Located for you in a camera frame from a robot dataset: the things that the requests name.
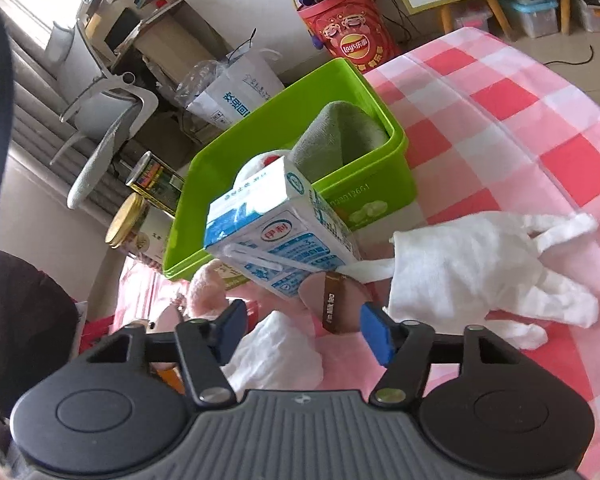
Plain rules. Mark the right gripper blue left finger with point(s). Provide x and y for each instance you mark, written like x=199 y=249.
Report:
x=204 y=347

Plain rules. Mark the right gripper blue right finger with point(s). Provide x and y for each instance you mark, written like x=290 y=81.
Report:
x=403 y=348

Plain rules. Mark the white plush toy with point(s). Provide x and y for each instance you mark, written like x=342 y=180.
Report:
x=484 y=269

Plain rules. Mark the pink plush bunny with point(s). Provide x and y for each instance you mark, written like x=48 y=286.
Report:
x=148 y=298

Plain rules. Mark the brown round plush toy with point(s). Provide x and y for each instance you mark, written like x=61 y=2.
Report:
x=335 y=300

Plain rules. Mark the gold lid cookie jar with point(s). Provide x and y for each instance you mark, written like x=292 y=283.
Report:
x=140 y=230

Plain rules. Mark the blue white milk carton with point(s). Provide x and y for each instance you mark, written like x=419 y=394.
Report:
x=276 y=230

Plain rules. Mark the green plastic bin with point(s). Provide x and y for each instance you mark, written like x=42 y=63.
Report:
x=375 y=185

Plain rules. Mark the yellow green tall can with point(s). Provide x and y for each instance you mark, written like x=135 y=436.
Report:
x=154 y=180

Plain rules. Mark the santa plush toy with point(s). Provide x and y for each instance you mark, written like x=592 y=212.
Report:
x=257 y=163

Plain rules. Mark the grey green folded towel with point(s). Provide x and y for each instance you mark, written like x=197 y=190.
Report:
x=340 y=134

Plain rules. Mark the pink checkered tablecloth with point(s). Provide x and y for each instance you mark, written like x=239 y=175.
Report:
x=490 y=129

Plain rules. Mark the white blue paper bag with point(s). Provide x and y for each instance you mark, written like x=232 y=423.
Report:
x=223 y=92

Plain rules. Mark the grey white office chair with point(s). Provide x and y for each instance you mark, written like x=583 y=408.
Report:
x=106 y=108

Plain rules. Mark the grey curtain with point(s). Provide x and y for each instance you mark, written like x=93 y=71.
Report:
x=40 y=133

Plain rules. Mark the red lays chip bucket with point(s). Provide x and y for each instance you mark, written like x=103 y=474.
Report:
x=351 y=29

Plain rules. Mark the clear box pink label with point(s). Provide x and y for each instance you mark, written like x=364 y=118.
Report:
x=472 y=13

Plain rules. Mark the wooden desk shelf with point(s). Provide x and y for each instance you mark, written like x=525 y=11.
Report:
x=169 y=36

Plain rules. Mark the clear box blue lid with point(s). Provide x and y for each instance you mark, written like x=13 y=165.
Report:
x=536 y=18

